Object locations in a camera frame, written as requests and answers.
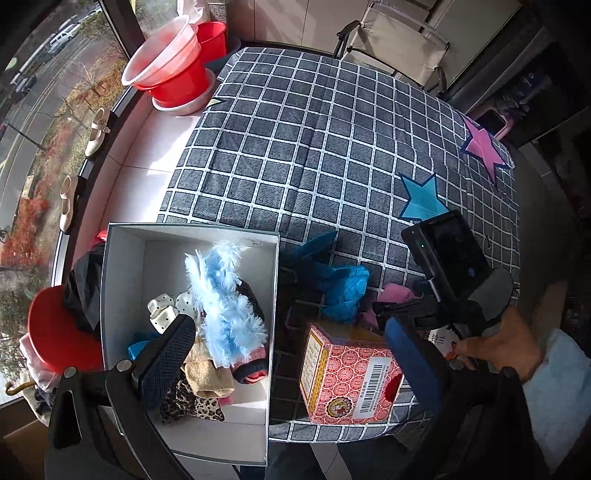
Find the person's right hand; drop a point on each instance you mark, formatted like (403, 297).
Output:
(512, 346)

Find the pink cloth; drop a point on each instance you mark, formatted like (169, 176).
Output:
(397, 295)

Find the person's right forearm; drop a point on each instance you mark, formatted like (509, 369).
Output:
(561, 387)

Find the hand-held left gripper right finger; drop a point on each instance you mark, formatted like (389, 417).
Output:
(408, 360)

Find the blue plastic shoe cover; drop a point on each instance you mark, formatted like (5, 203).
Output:
(341, 286)
(141, 346)

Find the red plastic basin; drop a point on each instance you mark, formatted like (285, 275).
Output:
(184, 78)
(213, 39)

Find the black cloth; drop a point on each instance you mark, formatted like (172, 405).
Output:
(83, 295)

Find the beige knit sock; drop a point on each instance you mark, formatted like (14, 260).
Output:
(207, 369)

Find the white paper tag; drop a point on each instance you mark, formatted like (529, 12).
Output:
(438, 339)

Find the red plastic tub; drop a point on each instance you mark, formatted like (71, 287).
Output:
(55, 332)

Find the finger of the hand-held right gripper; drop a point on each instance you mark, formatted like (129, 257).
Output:
(406, 314)

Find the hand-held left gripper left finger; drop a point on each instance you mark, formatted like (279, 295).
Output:
(166, 357)

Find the grey checked star bedsheet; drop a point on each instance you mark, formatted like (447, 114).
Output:
(300, 152)

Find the red patterned carton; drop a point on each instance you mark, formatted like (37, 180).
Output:
(351, 374)

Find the white polka dot cloth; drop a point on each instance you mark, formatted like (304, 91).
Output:
(175, 307)

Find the clear plastic basin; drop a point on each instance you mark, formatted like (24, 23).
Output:
(161, 50)

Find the white car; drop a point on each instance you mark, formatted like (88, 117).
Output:
(64, 37)

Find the leopard print cloth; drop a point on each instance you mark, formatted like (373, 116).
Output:
(194, 404)

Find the brown cardboard box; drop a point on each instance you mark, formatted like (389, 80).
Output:
(21, 452)

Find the beige folding chair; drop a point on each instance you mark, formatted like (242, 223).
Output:
(401, 44)

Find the fluffy light blue sock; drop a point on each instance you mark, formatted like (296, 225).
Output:
(226, 304)

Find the white shoe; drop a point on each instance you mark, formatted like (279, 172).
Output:
(68, 203)
(99, 131)

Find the pink plastic stool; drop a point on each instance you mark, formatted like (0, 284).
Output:
(496, 123)

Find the pink knit sock dark cuff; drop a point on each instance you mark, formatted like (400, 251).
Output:
(254, 364)

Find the white cardboard box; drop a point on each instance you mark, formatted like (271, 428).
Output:
(124, 258)

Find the wicker basket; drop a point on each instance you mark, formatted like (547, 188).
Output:
(218, 10)

